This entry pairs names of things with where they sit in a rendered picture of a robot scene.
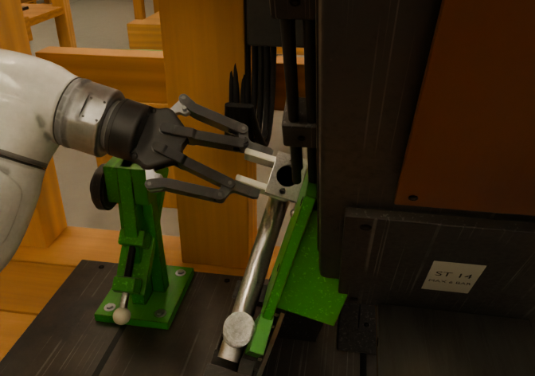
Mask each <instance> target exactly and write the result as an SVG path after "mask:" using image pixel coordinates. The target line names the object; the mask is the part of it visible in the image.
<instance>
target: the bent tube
mask: <svg viewBox="0 0 535 376"><path fill-rule="evenodd" d="M290 160H291V155H289V154H287V153H284V152H282V151H278V153H277V156H276V158H275V163H274V166H273V168H272V171H271V175H270V178H269V180H268V183H267V187H266V190H265V194H269V195H271V196H274V197H277V198H282V199H284V200H287V202H283V201H280V200H278V199H275V198H271V197H268V200H267V205H266V207H265V210H264V215H263V217H262V220H261V223H260V227H259V230H258V233H257V235H256V239H255V242H254V245H253V248H252V252H251V255H250V257H249V260H248V264H247V267H246V269H245V272H244V277H243V280H242V282H241V285H240V289H239V291H238V294H237V297H236V302H235V304H234V307H233V310H232V313H234V312H238V311H241V312H245V313H247V314H249V315H250V316H251V317H252V318H253V316H254V313H255V310H256V305H257V303H258V300H259V298H260V293H261V290H262V287H263V284H264V280H265V277H266V274H267V271H268V267H269V264H270V261H271V257H272V254H273V251H274V248H275V244H276V242H277V238H278V236H279V231H280V229H281V226H282V224H283V219H284V217H285V214H286V212H287V207H288V205H289V203H290V202H294V203H296V202H297V200H298V197H299V192H300V190H301V187H302V184H303V179H304V177H305V173H306V171H307V167H308V162H307V160H306V159H303V169H302V170H301V179H302V181H301V182H300V183H299V184H298V185H297V184H294V183H293V182H292V173H291V164H290V163H289V161H290ZM280 190H283V191H285V192H286V193H285V194H281V193H280V192H279V191H280ZM243 349H244V347H241V348H233V347H230V346H229V345H228V344H227V343H226V342H225V341H224V339H223V341H222V344H221V348H220V350H219V353H218V356H217V357H220V358H224V359H227V360H229V361H232V362H236V363H239V362H240V357H241V355H242V352H243Z"/></svg>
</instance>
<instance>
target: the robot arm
mask: <svg viewBox="0 0 535 376"><path fill-rule="evenodd" d="M178 99H179V101H178V102H177V103H176V104H175V105H174V106H173V107H172V108H154V107H151V106H149V105H146V104H142V103H139V102H137V101H134V100H129V99H125V97H124V95H123V94H122V93H121V91H120V90H118V89H115V88H111V87H108V86H105V85H102V84H98V83H96V82H93V81H91V80H89V79H85V78H81V77H79V76H76V75H74V74H72V73H70V72H69V71H68V70H67V69H65V68H63V67H62V66H59V65H57V64H55V63H53V62H51V61H47V60H44V59H41V58H40V57H35V56H31V55H28V54H24V53H19V52H14V51H11V50H6V49H0V272H1V271H2V270H3V269H4V268H5V267H6V266H7V265H8V263H9V262H10V260H11V259H12V257H13V256H14V254H15V253H16V251H17V250H18V247H19V245H20V244H21V241H22V239H23V237H24V236H25V232H26V230H27V229H28V227H29V223H30V221H31V218H32V216H33V213H34V210H35V208H36V205H37V201H38V198H39V196H40V193H41V185H42V181H43V178H44V175H45V171H46V168H47V166H48V164H49V161H50V159H51V158H52V157H53V154H54V153H55V151H56V150H57V148H58V147H59V146H60V145H62V146H63V147H67V148H72V149H74V150H77V151H81V152H84V153H86V154H89V155H93V156H96V157H103V156H105V155H106V154H109V155H111V156H114V157H116V158H119V159H123V160H126V161H128V162H131V163H135V164H138V165H139V166H141V167H142V169H143V170H145V171H146V181H145V183H144V185H145V187H146V188H147V190H148V191H149V192H150V193H158V192H166V191H167V192H171V193H174V194H180V195H185V196H188V197H192V198H199V199H202V200H206V201H210V202H216V203H223V202H225V199H226V198H227V197H228V196H229V195H230V194H233V193H235V194H239V195H242V196H245V197H247V198H251V199H258V197H259V195H260V194H263V195H266V196H268V197H271V198H275V199H278V200H280V201H283V202H287V200H284V199H282V198H277V197H274V196H271V195H269V194H265V190H266V187H267V184H265V183H263V182H259V181H256V180H254V179H251V178H247V177H244V176H242V175H239V174H237V175H236V178H235V180H233V179H232V178H230V177H228V176H226V175H224V174H222V173H220V172H218V171H216V170H214V169H212V168H210V167H208V166H206V165H204V164H202V163H199V162H197V161H195V160H193V159H191V158H189V157H188V156H186V155H184V154H183V150H184V149H185V147H186V146H187V144H188V145H193V146H195V145H199V146H203V147H212V148H216V149H221V150H226V151H235V152H240V153H244V160H248V161H250V162H253V163H258V164H260V165H263V166H268V167H270V168H273V166H274V163H275V158H276V157H275V156H272V155H273V152H274V150H272V149H271V148H270V147H266V146H263V145H260V144H258V143H253V142H251V141H250V140H249V138H248V126H247V125H245V124H243V123H241V122H238V121H236V120H234V119H231V118H228V117H227V116H223V115H222V114H220V113H217V112H215V111H212V110H210V109H208V108H205V107H203V106H201V105H199V104H196V103H195V102H194V101H193V100H191V99H190V98H189V97H188V96H187V95H186V94H181V95H180V96H179V97H178ZM178 115H182V116H191V117H193V118H194V119H196V120H199V121H201V122H202V123H206V124H208V125H210V126H212V127H215V128H217V129H219V130H222V131H224V132H227V133H229V134H230V135H234V136H236V137H234V136H230V135H221V134H217V133H212V132H207V131H199V130H196V129H194V128H191V127H185V126H184V125H183V123H182V122H181V120H180V119H179V118H178V117H177V116H178ZM169 166H175V167H177V168H179V169H181V170H186V171H188V172H190V173H191V174H194V175H196V176H198V177H199V178H202V179H204V180H205V181H207V182H210V183H212V184H213V185H215V186H218V187H220V189H214V188H211V187H207V186H200V185H197V184H193V183H189V182H183V181H179V180H175V179H172V178H163V176H162V175H161V174H158V173H155V171H156V170H161V169H163V168H166V167H169ZM43 168H44V169H43Z"/></svg>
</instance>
